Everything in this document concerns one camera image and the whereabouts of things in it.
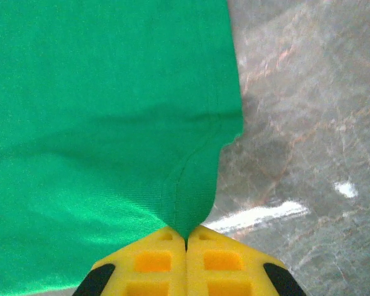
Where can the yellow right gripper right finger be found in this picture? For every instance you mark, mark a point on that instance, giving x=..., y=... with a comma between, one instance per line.
x=225, y=277

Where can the green t-shirt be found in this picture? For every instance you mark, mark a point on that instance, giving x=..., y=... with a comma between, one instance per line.
x=95, y=108

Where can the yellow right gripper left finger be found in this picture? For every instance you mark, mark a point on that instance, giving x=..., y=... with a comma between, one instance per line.
x=148, y=277

